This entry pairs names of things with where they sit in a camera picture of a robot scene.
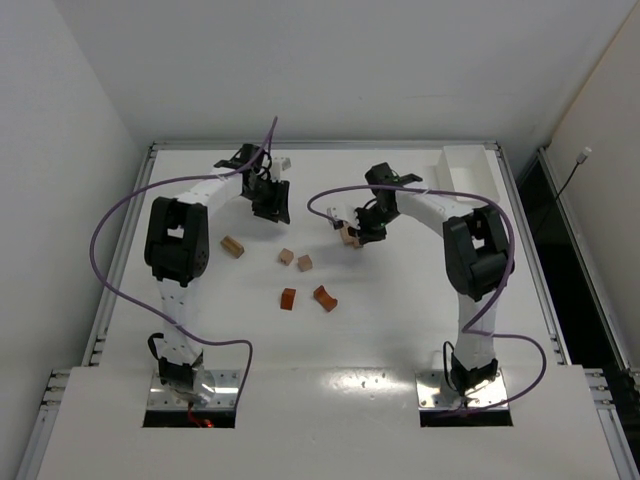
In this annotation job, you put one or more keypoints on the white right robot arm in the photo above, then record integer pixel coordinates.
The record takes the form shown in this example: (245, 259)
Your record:
(476, 253)

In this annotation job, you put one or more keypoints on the dark orange wood cube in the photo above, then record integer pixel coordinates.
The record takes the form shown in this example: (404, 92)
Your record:
(287, 299)

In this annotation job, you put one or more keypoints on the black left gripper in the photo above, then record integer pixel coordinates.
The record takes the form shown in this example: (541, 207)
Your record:
(272, 201)

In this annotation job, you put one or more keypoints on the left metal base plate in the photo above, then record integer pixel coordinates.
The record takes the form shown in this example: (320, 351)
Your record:
(212, 391)

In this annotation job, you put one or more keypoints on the light long wood plank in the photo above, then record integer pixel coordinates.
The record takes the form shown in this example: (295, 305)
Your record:
(345, 236)

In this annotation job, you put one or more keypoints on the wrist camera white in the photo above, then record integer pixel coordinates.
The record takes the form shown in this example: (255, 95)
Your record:
(342, 215)
(278, 166)

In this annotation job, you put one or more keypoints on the light wood cube with holes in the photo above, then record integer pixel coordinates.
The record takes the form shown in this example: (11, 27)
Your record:
(285, 256)

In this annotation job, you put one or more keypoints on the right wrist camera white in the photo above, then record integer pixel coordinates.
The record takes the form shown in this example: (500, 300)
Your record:
(342, 215)

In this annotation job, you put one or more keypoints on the brown long wood block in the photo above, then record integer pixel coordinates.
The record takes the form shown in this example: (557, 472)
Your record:
(232, 247)

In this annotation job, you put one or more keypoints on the white perforated basket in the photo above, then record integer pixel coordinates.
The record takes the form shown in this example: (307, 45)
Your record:
(466, 168)

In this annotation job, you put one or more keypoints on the black wall cable white plug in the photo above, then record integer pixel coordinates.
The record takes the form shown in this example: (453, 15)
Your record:
(579, 161)

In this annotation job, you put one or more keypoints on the dark orange notched block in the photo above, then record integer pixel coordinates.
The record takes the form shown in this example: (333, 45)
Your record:
(322, 296)

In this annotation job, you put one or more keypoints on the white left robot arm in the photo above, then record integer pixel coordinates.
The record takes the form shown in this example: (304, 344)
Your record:
(177, 249)

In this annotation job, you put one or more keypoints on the light wood block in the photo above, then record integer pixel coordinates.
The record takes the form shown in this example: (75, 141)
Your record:
(305, 263)

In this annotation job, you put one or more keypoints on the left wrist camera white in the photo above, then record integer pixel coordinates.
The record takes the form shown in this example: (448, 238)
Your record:
(278, 166)

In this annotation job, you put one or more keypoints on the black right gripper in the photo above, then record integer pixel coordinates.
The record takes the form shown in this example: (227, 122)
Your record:
(368, 233)

